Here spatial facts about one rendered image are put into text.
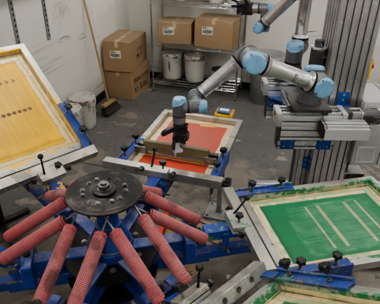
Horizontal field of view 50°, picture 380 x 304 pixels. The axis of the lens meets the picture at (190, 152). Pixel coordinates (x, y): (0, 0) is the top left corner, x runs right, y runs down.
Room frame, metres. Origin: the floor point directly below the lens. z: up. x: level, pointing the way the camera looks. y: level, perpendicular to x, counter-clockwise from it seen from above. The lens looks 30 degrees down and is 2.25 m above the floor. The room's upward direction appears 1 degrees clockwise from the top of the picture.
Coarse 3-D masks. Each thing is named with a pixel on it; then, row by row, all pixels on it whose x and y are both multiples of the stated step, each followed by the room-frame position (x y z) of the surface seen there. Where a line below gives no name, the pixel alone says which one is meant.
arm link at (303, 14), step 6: (300, 0) 2.90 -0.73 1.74; (306, 0) 2.87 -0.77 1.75; (300, 6) 2.89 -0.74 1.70; (306, 6) 2.87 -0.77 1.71; (300, 12) 2.88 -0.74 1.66; (306, 12) 2.87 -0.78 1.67; (300, 18) 2.88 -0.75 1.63; (306, 18) 2.87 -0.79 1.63; (300, 24) 2.88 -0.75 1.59; (306, 24) 2.88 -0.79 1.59; (300, 30) 2.87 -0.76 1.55; (306, 30) 2.88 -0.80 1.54; (294, 36) 2.89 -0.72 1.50; (300, 36) 2.87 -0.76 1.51; (306, 36) 2.88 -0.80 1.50; (306, 42) 2.87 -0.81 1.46; (306, 48) 2.88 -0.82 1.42
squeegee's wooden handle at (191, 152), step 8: (144, 144) 2.15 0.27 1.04; (152, 144) 2.13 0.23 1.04; (160, 144) 2.12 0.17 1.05; (168, 144) 2.11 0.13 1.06; (160, 152) 2.12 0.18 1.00; (168, 152) 2.10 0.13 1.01; (184, 152) 2.07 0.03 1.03; (192, 152) 2.06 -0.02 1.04; (200, 152) 2.05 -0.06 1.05; (208, 152) 2.03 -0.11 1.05
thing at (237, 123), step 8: (168, 112) 2.72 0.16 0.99; (160, 120) 2.58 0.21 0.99; (200, 120) 2.64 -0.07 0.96; (208, 120) 2.63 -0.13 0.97; (216, 120) 2.61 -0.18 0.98; (224, 120) 2.59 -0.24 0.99; (232, 120) 2.59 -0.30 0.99; (240, 120) 2.59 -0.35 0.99; (152, 128) 2.44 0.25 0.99; (240, 128) 2.51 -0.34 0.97; (144, 136) 2.33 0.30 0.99; (232, 136) 2.35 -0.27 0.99; (232, 144) 2.26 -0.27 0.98
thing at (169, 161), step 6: (168, 126) 2.55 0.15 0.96; (192, 126) 2.56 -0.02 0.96; (162, 138) 2.37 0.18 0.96; (144, 156) 2.14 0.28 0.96; (150, 156) 2.14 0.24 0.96; (156, 156) 2.14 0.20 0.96; (144, 162) 2.07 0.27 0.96; (150, 162) 2.07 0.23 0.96; (156, 162) 2.07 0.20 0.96; (168, 162) 2.07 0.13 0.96
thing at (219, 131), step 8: (200, 128) 2.52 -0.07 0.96; (208, 128) 2.52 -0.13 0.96; (216, 128) 2.52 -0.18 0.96; (224, 128) 2.52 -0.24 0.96; (216, 136) 2.41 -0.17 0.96; (216, 144) 2.30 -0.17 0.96; (176, 160) 2.10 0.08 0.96; (184, 160) 2.10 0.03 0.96; (176, 168) 2.01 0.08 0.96; (184, 168) 2.01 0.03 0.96; (192, 168) 2.01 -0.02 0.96; (200, 168) 2.01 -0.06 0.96
